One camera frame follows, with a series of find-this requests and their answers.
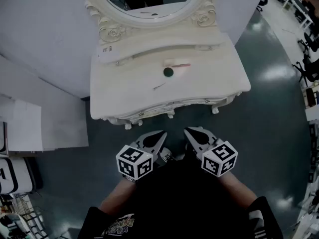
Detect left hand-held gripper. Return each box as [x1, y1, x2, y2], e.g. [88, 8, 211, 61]
[116, 130, 168, 181]

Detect white office desk row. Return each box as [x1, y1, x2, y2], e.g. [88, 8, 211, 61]
[271, 0, 315, 30]

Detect white cardboard box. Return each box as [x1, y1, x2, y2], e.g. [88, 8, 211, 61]
[0, 95, 43, 156]

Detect white black-trimmed equipment case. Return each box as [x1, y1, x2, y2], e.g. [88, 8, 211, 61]
[0, 157, 43, 195]

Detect white sneaker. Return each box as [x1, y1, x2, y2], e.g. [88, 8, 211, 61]
[158, 147, 176, 168]

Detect white paper label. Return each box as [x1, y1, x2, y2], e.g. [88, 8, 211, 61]
[97, 45, 120, 61]

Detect metal wire rack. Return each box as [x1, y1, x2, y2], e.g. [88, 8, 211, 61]
[13, 192, 49, 239]

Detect black printed t-shirt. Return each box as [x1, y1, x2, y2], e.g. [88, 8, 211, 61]
[78, 155, 285, 239]

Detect white dressing table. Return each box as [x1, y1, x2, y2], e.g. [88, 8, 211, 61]
[84, 0, 251, 130]

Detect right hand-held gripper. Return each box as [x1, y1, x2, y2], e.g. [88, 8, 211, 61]
[184, 126, 239, 178]

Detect person's left forearm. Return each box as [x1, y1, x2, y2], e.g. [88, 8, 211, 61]
[98, 177, 137, 215]

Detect person's right forearm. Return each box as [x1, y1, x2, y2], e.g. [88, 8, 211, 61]
[219, 170, 259, 210]

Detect oval mirror ornate white frame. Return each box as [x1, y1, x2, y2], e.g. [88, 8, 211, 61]
[84, 0, 222, 43]

